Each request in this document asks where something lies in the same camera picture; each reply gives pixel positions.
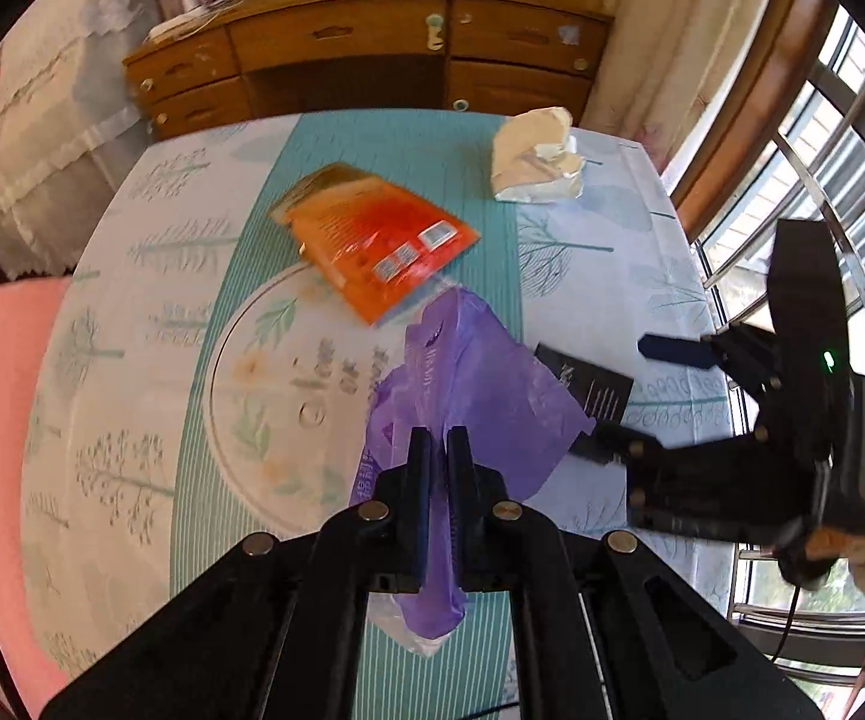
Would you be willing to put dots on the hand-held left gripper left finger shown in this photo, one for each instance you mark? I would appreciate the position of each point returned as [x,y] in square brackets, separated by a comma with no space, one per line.
[421,495]

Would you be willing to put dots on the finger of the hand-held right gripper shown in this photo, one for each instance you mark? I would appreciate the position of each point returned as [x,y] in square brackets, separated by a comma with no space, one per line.
[672,349]
[702,480]

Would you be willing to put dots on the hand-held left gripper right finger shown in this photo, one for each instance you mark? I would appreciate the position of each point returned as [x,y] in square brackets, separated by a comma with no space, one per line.
[461,495]

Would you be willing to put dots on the small black packet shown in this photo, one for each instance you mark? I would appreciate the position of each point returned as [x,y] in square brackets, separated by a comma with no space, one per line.
[590,390]

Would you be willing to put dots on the purple plastic bag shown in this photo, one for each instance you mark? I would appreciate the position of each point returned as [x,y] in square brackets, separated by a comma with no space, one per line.
[477,390]

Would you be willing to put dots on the cream crumpled bag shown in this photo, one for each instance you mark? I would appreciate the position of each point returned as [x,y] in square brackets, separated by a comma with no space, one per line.
[530,150]

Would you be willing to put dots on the orange snack packet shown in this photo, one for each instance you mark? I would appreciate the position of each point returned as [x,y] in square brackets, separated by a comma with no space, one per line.
[372,232]

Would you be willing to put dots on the beige curtain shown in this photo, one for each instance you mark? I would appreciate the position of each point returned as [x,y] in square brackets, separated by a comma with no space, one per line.
[665,52]

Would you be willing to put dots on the teal striped printed tablecloth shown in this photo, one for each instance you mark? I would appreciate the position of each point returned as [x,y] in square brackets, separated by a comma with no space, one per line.
[139,315]

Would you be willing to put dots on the wooden desk with drawers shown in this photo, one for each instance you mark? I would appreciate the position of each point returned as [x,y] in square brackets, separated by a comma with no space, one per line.
[327,37]

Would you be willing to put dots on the white lace cloth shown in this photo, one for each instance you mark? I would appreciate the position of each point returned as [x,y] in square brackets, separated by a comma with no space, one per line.
[27,127]

